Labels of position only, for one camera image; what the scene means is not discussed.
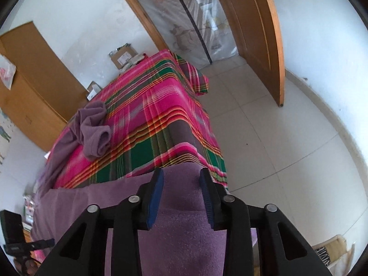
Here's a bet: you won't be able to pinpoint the printed plastic door curtain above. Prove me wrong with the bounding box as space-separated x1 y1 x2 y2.
135 0 240 70

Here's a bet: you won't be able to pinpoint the brown cardboard box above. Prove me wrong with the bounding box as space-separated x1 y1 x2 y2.
108 43 139 70

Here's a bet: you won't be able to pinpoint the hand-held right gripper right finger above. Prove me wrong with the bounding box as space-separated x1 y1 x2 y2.
199 167 332 276

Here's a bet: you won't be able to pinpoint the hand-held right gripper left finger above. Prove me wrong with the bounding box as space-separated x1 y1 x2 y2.
34 168 165 276

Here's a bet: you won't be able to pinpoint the beige plastic chair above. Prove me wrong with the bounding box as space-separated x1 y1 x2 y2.
312 234 356 274

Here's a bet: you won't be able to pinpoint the cluster of small cosmetic boxes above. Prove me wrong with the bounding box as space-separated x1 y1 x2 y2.
23 184 38 225

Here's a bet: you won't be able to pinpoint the white plastic bag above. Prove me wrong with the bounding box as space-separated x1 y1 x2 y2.
0 55 18 92

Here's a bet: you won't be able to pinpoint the purple fleece pants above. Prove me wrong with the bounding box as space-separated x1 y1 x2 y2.
30 163 259 276

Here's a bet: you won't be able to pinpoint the small white cardboard box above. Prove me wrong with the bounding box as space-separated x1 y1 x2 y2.
87 81 103 102

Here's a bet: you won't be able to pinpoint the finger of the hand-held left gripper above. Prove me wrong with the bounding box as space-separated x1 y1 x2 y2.
32 238 56 250

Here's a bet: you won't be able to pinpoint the grey wrapped packet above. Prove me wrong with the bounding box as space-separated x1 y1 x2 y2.
131 53 148 66

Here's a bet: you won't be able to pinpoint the wooden door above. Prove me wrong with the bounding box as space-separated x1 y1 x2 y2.
207 0 286 107

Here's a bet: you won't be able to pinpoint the wooden wardrobe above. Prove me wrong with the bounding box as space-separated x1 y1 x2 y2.
0 20 90 153

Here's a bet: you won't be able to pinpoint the wooden door frame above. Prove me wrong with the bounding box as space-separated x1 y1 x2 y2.
108 0 171 53

